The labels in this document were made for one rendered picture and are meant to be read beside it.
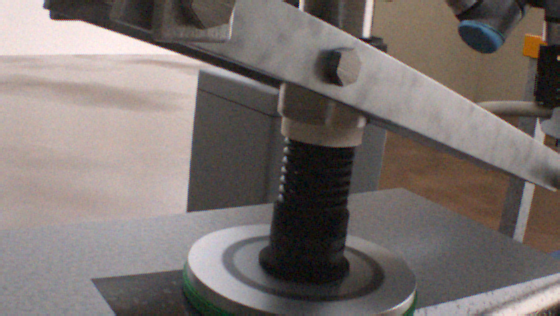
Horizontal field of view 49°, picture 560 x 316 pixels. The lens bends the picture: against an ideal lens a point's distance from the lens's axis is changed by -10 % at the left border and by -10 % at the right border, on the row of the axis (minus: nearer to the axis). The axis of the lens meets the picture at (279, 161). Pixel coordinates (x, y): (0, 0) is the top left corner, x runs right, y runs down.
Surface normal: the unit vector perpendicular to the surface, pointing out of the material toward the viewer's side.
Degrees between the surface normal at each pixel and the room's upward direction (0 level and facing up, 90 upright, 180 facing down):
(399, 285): 0
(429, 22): 90
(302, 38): 90
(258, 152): 90
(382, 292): 0
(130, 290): 0
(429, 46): 90
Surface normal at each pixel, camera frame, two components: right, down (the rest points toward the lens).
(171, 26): 0.66, 0.26
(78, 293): 0.11, -0.96
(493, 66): -0.81, 0.06
